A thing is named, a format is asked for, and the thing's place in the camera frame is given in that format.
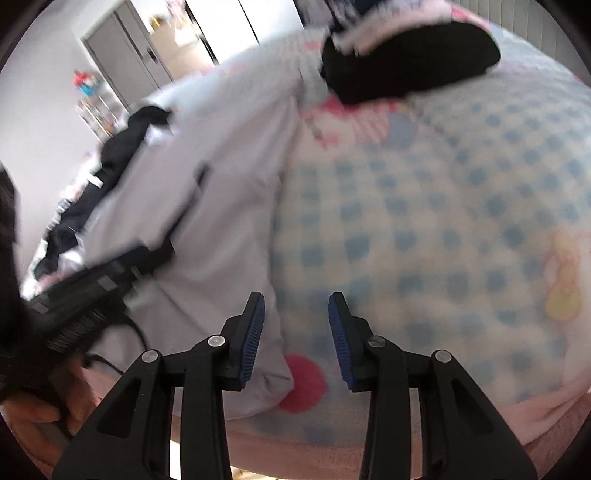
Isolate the black jacket with white stripe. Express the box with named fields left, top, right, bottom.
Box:
left=34, top=106, right=174, bottom=278

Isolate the white wardrobe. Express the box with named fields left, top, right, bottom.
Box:
left=185, top=0, right=305, bottom=61

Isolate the black folded garment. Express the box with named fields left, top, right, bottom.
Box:
left=321, top=21, right=502, bottom=106

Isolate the white garment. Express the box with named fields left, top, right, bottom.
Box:
left=21, top=240, right=93, bottom=296

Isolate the navy striped folded garment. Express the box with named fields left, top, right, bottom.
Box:
left=325, top=0, right=416, bottom=26

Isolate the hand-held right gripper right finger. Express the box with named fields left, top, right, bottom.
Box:
left=329, top=292, right=539, bottom=480

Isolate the printed checkered blanket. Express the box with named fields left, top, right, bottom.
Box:
left=21, top=14, right=591, bottom=462

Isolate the pale shirt with navy trim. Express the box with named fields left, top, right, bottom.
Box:
left=83, top=55, right=324, bottom=418

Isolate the white shelf rack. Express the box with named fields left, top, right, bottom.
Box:
left=76, top=88, right=127, bottom=139

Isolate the person's left hand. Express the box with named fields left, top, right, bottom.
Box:
left=0, top=364, right=101, bottom=445

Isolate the grey door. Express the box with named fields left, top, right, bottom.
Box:
left=83, top=9, right=174, bottom=109

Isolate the red blue plush toy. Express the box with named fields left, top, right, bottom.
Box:
left=73, top=69, right=100, bottom=97

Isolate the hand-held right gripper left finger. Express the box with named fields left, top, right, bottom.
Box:
left=52, top=292, right=266, bottom=480

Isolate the checkered printed pillow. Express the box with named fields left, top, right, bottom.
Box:
left=411, top=23, right=591, bottom=393

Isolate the grey padded headboard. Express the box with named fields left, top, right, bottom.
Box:
left=462, top=0, right=591, bottom=79

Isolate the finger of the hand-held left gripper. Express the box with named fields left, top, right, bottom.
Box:
left=110, top=236, right=177, bottom=281

